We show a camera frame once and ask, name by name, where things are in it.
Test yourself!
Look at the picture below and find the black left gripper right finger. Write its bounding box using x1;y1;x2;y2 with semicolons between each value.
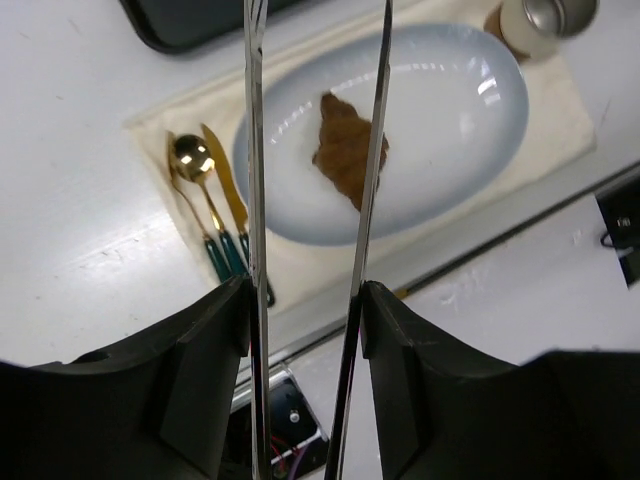
363;282;639;479

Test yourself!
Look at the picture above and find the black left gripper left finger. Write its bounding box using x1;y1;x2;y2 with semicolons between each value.
1;277;250;479

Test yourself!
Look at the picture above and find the brown chocolate croissant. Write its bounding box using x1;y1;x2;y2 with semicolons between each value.
312;92;372;212

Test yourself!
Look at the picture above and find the light blue oval plate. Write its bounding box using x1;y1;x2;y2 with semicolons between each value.
264;23;529;246

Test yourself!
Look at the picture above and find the black baking tray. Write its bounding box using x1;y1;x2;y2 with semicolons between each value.
117;0;311;55

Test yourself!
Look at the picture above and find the stainless steel cup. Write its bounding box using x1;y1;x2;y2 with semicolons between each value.
484;0;600;62

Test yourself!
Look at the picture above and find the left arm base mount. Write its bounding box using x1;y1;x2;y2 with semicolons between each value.
224;362;331;480

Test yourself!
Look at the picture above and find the gold fork green handle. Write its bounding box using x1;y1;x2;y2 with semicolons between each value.
166;132;231;283

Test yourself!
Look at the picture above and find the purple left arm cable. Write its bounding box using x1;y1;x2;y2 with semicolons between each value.
284;444;309;480

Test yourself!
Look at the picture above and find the gold knife green handle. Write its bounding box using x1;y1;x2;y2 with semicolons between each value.
200;123;276;307

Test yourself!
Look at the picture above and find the gold spoon green handle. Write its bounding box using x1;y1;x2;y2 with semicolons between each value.
172;134;248;275

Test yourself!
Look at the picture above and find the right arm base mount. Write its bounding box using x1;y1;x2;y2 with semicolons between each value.
598;183;639;288

